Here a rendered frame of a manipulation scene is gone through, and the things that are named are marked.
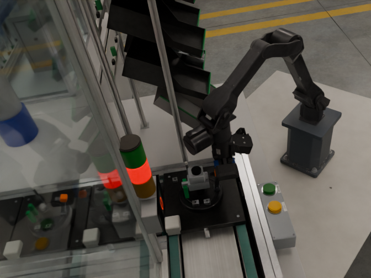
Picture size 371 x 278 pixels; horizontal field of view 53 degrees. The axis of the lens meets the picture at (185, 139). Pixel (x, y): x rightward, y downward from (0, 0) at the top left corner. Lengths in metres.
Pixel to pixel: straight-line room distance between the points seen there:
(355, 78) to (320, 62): 0.37
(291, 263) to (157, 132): 0.79
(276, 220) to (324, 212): 0.21
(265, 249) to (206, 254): 0.17
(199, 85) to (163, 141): 0.41
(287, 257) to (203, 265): 0.26
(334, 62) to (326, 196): 2.36
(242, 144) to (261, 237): 0.28
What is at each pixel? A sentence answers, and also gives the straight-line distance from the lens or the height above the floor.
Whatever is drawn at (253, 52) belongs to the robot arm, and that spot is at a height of 1.42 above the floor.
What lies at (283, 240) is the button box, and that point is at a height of 0.95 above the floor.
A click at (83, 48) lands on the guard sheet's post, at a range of 0.63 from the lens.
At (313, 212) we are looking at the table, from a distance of 1.30.
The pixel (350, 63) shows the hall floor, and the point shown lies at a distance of 3.58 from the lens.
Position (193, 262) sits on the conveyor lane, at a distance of 1.13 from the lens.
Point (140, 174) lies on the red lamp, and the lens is 0.79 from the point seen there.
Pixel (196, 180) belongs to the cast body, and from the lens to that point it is 1.10.
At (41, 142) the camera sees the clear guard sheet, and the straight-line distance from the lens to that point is 0.44.
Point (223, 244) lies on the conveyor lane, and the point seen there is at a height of 0.92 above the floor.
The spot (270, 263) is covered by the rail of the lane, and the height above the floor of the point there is 0.95.
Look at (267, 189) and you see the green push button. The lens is 1.20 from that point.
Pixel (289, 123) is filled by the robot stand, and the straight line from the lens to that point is 1.28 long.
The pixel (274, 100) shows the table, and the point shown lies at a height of 0.86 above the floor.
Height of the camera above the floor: 1.91
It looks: 43 degrees down
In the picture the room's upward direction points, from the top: 12 degrees counter-clockwise
